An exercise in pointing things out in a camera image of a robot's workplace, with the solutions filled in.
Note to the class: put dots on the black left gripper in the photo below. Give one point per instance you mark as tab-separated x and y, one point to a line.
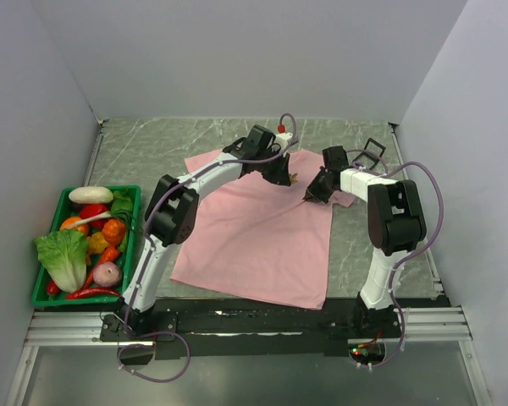
281	176

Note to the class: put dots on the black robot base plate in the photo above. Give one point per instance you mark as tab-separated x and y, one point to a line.
242	327

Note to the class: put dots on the orange fruit toy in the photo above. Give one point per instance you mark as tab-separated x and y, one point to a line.
76	224

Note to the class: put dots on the aluminium table edge rail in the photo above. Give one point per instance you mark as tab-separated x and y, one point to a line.
95	150

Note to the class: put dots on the pink t-shirt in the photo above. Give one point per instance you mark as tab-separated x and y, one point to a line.
261	241

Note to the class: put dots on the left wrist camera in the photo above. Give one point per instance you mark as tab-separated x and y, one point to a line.
286	138

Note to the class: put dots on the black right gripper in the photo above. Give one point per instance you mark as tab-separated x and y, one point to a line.
312	193

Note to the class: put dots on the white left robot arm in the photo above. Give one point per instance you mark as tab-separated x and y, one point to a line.
171	215

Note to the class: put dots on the orange carrot toy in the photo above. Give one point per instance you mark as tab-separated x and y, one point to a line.
114	231

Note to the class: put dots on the yellow pepper toy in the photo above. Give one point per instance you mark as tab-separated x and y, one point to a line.
97	244

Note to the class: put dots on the green plastic crate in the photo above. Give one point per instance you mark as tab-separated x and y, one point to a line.
40	298

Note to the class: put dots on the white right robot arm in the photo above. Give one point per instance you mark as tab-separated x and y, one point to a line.
395	225

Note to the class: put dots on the red chili pepper toy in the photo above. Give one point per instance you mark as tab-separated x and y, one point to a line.
85	293

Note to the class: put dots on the purple onion toy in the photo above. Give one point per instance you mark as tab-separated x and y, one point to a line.
107	275

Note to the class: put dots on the green lettuce toy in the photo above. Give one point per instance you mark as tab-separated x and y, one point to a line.
63	255

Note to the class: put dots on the red maple leaf brooch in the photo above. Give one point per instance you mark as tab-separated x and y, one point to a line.
293	178

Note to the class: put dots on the white radish toy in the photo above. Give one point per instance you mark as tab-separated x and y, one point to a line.
91	195

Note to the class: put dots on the red tomato toy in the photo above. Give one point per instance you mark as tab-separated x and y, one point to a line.
92	210

